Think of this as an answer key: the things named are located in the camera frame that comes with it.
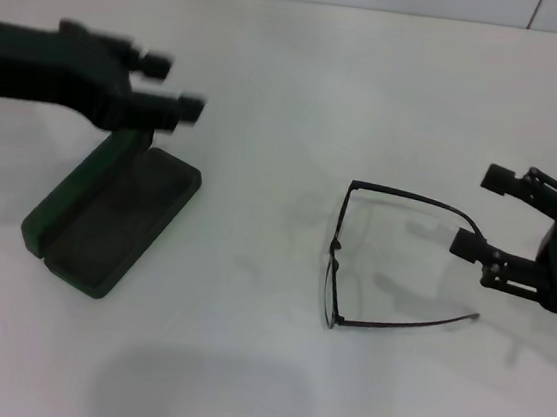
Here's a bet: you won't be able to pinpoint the green glasses case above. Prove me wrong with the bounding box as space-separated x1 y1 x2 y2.
14 117 207 310

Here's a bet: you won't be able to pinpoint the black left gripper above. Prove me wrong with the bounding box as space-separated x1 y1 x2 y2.
0 11 215 141

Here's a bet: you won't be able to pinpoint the black glasses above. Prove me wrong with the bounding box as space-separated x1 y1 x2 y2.
318 177 494 347

